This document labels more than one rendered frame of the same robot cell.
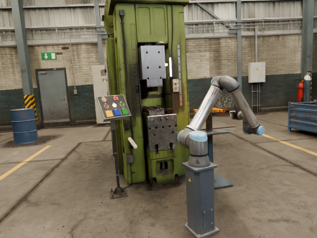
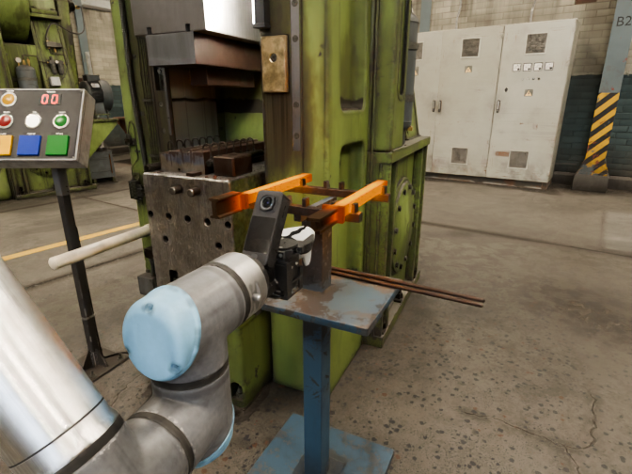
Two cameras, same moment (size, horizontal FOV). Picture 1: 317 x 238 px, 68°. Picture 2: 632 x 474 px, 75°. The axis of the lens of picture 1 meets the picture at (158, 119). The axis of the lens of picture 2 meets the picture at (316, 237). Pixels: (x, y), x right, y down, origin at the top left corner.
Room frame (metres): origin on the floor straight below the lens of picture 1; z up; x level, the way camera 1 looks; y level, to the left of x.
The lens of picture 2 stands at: (2.10, -1.27, 1.16)
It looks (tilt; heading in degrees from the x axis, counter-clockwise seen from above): 18 degrees down; 39
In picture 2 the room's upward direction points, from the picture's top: straight up
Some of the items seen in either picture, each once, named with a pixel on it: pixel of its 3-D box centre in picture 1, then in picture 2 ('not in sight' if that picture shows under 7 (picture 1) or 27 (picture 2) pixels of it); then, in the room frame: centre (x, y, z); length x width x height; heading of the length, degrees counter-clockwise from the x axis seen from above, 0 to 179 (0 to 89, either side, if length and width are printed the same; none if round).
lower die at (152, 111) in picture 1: (152, 110); (218, 153); (3.14, 0.07, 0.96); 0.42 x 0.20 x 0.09; 15
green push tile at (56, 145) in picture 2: (124, 111); (57, 146); (2.68, 0.38, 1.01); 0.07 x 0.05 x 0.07; 130
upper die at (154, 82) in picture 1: (151, 83); (211, 55); (3.14, 0.07, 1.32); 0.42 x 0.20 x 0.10; 15
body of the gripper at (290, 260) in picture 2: (237, 115); (265, 271); (2.50, -0.85, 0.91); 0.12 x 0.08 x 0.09; 14
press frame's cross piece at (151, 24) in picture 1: (148, 27); not in sight; (3.30, 0.07, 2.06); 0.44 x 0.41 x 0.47; 15
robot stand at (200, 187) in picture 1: (200, 197); not in sight; (1.92, -0.32, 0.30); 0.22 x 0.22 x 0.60; 25
